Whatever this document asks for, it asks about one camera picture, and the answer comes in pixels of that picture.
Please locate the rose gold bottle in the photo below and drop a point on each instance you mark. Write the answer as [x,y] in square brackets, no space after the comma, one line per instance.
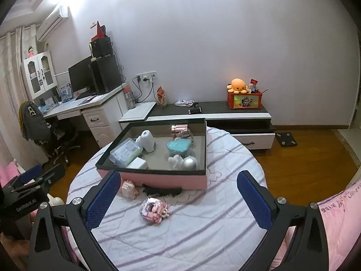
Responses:
[180,129]

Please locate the black hair clip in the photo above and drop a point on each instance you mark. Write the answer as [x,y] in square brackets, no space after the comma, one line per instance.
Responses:
[160,191]

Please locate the pink printed quilt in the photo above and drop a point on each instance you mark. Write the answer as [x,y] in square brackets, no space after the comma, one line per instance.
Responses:
[341,225]

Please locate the black speaker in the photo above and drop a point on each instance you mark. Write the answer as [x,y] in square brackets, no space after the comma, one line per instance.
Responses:
[102,47]

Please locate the black flashlight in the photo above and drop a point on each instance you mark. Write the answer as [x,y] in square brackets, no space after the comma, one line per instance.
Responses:
[195,110]

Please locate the black office chair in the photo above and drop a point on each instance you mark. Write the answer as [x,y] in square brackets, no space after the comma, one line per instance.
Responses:
[63,139]

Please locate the orange snack bag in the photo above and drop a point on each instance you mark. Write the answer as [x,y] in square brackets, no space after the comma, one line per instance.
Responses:
[162,97]

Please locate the black computer tower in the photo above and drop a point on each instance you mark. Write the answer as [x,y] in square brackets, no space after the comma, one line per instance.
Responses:
[107,74]

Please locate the white desk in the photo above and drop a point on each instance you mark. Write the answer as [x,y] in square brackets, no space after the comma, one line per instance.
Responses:
[97,121]

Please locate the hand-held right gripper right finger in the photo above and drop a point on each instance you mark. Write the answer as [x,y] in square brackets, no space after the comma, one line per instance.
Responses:
[255,200]

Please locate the black keyboard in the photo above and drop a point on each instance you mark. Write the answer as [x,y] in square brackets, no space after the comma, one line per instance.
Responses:
[84,96]

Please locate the red printed storage box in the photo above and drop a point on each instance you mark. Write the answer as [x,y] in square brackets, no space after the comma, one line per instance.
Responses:
[244,101]

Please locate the orange octopus plush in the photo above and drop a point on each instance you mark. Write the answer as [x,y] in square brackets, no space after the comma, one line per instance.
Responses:
[238,87]

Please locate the black computer monitor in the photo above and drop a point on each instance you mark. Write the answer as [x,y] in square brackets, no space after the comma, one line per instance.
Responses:
[81,74]

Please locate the pink building block toy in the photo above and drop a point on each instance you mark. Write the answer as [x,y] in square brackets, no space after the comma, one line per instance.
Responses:
[129,188]

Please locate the pink and black tray box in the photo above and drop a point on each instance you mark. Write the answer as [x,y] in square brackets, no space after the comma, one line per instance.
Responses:
[169,179]

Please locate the black and white TV stand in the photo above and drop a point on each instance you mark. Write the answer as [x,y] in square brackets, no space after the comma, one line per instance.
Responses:
[225,113]

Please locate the pale curtain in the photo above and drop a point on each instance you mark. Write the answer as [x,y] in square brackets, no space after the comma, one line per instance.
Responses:
[11,90]

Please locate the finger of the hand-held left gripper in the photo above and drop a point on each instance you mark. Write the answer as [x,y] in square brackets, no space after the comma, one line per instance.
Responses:
[53,175]
[29,175]

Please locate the white hutch cabinet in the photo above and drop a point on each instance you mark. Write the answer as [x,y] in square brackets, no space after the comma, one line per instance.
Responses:
[39,74]

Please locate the packet of pink hair accessories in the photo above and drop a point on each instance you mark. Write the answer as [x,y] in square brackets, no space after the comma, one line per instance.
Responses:
[153,210]

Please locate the small pink doll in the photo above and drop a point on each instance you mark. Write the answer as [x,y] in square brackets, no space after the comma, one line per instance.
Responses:
[31,52]

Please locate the clear plastic box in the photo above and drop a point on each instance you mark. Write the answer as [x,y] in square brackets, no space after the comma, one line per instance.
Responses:
[125,152]

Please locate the teal case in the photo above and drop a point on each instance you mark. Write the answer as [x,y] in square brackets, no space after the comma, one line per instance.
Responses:
[179,148]

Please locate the small white desk fan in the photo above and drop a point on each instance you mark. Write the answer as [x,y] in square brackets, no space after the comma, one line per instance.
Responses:
[91,51]

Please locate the small items in storage box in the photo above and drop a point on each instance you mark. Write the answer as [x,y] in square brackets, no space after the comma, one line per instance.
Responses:
[255,86]

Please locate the white low side cabinet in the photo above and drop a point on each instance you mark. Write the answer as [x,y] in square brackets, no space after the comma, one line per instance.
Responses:
[138,113]

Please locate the white elephant figure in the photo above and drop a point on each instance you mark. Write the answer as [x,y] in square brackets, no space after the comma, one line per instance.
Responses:
[175,162]

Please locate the silver dome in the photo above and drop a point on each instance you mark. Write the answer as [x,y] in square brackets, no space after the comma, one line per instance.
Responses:
[190,163]

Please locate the grey jacket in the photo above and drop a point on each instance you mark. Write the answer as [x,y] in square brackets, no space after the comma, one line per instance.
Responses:
[32,121]

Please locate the round table, striped quilt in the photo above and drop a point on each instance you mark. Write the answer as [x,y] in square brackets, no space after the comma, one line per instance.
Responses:
[183,240]

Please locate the white wall socket strip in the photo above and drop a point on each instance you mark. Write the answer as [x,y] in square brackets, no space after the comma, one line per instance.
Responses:
[145,76]

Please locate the white bed frame post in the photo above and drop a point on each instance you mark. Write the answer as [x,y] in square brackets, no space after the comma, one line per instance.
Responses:
[56,200]

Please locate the white charger block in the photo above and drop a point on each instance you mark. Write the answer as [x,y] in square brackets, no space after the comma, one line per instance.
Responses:
[138,163]

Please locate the red gift box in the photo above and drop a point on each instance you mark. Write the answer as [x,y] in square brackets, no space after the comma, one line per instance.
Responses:
[98,32]

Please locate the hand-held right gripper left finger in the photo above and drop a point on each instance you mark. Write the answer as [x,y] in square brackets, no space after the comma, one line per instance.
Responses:
[103,200]

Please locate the white air conditioner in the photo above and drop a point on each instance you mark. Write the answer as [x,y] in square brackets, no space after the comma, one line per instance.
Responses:
[52,24]

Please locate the person's left forearm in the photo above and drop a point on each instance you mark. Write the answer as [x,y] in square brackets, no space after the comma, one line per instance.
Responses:
[12,254]

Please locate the small crumpled packet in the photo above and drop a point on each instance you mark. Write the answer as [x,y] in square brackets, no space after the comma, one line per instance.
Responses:
[184,103]

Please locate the black floor scale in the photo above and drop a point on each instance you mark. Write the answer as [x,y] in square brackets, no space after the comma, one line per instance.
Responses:
[286,139]

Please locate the clear bottle with red cap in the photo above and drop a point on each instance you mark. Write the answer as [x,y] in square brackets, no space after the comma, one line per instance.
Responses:
[129,97]

